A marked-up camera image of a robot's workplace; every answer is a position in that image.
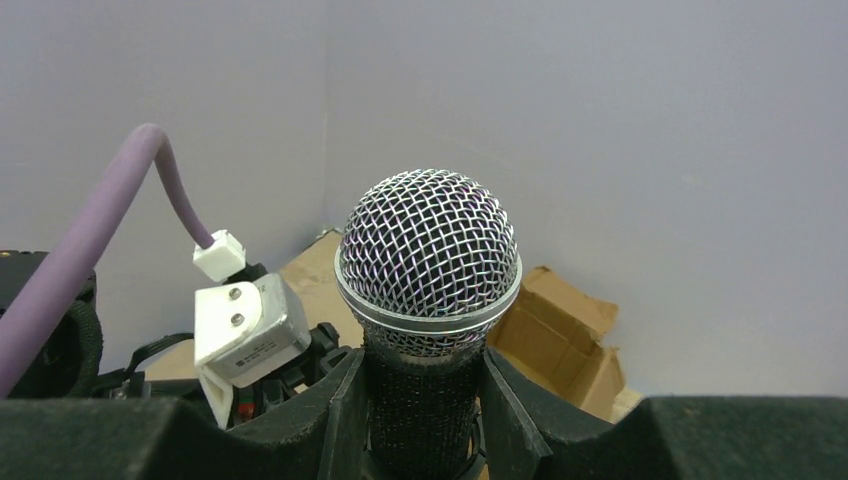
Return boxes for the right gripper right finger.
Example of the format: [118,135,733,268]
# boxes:
[481,348,847,479]

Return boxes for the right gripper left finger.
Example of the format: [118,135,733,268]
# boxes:
[1,350,367,479]

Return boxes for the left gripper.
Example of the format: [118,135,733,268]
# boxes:
[92,322,352,428]

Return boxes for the cardboard box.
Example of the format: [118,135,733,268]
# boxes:
[487,266,626,421]

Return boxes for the black sparkly microphone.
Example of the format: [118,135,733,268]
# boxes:
[334,169,523,479]

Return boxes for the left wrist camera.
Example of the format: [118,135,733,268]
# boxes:
[192,229,311,430]

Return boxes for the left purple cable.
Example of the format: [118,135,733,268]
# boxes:
[0,123,217,399]

